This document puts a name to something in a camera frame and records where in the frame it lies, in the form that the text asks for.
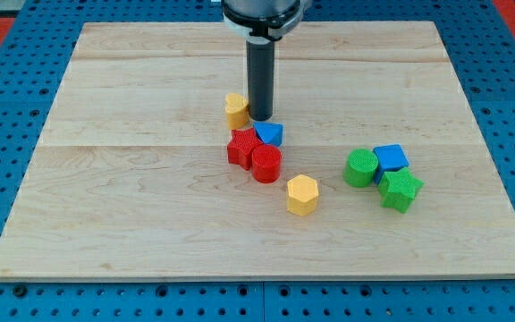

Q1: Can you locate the blue cube block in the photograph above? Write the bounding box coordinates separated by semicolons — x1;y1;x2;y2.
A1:
373;144;409;184

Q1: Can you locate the light wooden board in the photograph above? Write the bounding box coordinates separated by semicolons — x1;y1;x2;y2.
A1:
0;21;515;283

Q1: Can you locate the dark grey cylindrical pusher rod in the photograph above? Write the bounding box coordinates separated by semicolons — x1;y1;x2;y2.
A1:
246;42;274;121

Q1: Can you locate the blue triangle block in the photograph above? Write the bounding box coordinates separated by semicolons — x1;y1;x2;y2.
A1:
253;123;283;147

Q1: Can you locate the green cylinder block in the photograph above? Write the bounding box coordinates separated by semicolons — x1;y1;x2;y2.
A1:
342;148;378;188

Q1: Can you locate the red cylinder block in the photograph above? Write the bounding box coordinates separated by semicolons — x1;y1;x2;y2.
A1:
251;144;283;183

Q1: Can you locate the red star block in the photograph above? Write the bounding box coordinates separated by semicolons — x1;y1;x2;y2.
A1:
227;128;263;171

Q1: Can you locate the yellow hexagon block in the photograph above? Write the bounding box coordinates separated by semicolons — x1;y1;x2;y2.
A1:
286;174;319;216

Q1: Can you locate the green star block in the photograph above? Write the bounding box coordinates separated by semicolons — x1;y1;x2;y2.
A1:
377;167;424;214

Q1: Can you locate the yellow heart block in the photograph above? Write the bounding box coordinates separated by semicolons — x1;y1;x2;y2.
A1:
224;93;249;130

